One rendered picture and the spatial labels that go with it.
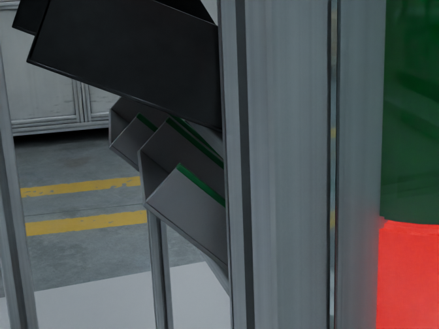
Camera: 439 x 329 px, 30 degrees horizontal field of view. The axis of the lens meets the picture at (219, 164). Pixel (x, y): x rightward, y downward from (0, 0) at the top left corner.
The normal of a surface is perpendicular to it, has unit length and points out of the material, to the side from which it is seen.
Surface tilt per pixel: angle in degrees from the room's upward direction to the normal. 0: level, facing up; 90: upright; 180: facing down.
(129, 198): 0
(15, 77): 90
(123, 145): 90
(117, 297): 0
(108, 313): 0
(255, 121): 90
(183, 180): 90
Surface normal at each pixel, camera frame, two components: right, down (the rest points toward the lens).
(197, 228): 0.13, 0.33
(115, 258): -0.04, -0.94
